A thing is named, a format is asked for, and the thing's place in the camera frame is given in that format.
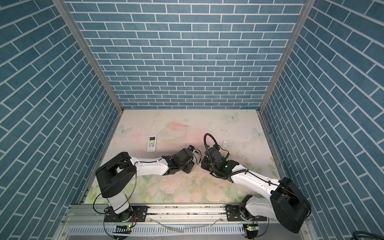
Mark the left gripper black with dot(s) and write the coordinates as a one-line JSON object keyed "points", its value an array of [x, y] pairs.
{"points": [[190, 167]]}

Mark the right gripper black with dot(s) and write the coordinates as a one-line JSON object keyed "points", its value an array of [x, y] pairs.
{"points": [[203, 164]]}

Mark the white remote with display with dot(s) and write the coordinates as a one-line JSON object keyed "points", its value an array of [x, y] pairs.
{"points": [[152, 143]]}

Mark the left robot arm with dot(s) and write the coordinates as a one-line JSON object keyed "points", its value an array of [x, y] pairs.
{"points": [[114, 175]]}

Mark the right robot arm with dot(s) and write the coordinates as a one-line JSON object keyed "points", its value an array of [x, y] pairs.
{"points": [[286, 202]]}

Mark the right controller board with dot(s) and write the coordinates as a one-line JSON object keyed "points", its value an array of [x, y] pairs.
{"points": [[251, 231]]}

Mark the controller board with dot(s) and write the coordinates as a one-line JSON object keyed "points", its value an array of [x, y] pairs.
{"points": [[251, 231], [121, 232]]}

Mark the left controller board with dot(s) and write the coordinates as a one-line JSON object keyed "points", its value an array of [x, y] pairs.
{"points": [[121, 232]]}

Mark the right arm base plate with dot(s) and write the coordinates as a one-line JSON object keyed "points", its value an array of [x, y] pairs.
{"points": [[235, 213]]}

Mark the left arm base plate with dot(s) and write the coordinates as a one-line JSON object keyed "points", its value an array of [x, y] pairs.
{"points": [[134, 214]]}

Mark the aluminium front rail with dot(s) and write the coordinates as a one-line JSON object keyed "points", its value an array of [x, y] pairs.
{"points": [[162, 213]]}

